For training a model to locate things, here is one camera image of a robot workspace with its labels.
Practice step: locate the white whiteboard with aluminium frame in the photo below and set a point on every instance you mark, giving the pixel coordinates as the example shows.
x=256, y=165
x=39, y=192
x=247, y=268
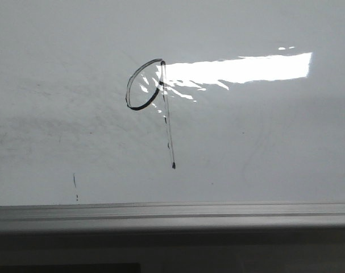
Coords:
x=171, y=115

